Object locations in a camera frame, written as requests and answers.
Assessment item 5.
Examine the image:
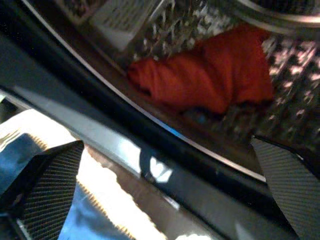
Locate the orange-red garment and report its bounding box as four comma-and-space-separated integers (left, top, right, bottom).
127, 23, 275, 115

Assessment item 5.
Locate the pale woven basket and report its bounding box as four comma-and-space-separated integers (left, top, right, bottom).
0, 108, 181, 240

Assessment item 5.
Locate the grey washing machine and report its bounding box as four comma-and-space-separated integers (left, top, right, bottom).
0, 0, 320, 240

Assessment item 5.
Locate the dark blue garment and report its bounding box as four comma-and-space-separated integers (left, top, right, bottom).
0, 133, 132, 240

